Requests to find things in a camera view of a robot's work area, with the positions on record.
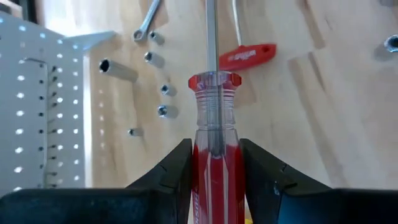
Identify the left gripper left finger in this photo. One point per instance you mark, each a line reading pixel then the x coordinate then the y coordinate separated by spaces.
pixel 93 205

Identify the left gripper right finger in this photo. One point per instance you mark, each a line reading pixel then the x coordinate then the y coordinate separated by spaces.
pixel 311 205

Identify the white metal pegboard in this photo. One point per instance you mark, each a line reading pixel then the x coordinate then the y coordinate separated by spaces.
pixel 28 124

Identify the long chrome deep socket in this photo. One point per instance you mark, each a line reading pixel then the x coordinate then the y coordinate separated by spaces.
pixel 119 71

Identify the silver combination wrench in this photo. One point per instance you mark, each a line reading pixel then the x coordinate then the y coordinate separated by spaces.
pixel 140 35

